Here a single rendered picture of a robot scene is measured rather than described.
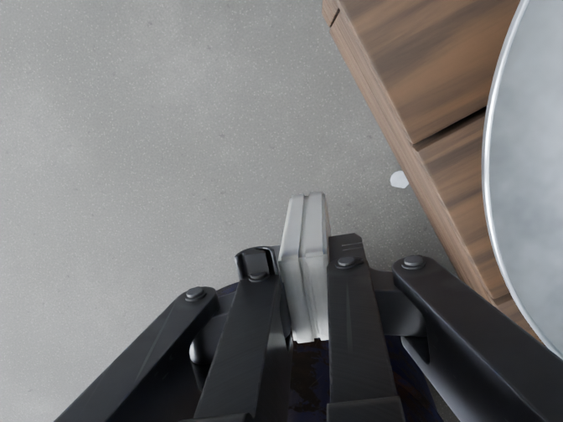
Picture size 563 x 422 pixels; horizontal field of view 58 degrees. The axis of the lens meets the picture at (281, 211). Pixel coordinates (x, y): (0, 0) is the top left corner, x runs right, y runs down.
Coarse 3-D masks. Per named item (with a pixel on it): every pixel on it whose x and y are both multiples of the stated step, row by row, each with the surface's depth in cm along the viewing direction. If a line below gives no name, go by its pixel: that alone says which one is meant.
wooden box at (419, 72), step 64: (384, 0) 23; (448, 0) 22; (512, 0) 22; (384, 64) 24; (448, 64) 23; (384, 128) 47; (448, 128) 25; (448, 192) 25; (448, 256) 60; (512, 320) 27
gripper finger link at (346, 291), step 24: (336, 264) 15; (360, 264) 14; (336, 288) 13; (360, 288) 13; (336, 312) 12; (360, 312) 12; (336, 336) 11; (360, 336) 11; (384, 336) 11; (336, 360) 10; (360, 360) 10; (384, 360) 10; (336, 384) 10; (360, 384) 9; (384, 384) 9; (336, 408) 8; (360, 408) 8; (384, 408) 8
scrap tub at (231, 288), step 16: (224, 288) 66; (304, 352) 48; (320, 352) 49; (400, 352) 58; (304, 368) 46; (320, 368) 46; (400, 368) 54; (416, 368) 59; (304, 384) 43; (320, 384) 44; (400, 384) 50; (416, 384) 54; (304, 400) 41; (320, 400) 42; (400, 400) 47; (416, 400) 50; (432, 400) 57; (288, 416) 39; (304, 416) 39; (320, 416) 40; (416, 416) 47; (432, 416) 51
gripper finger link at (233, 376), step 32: (256, 256) 15; (256, 288) 14; (256, 320) 13; (224, 352) 11; (256, 352) 11; (288, 352) 14; (224, 384) 10; (256, 384) 10; (288, 384) 14; (224, 416) 9; (256, 416) 9
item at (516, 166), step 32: (544, 0) 19; (512, 32) 19; (544, 32) 19; (512, 64) 20; (544, 64) 20; (512, 96) 20; (544, 96) 20; (512, 128) 20; (544, 128) 20; (512, 160) 21; (544, 160) 21; (512, 192) 21; (544, 192) 21; (512, 224) 22; (544, 224) 22; (512, 256) 22; (544, 256) 22; (512, 288) 22; (544, 288) 22; (544, 320) 23
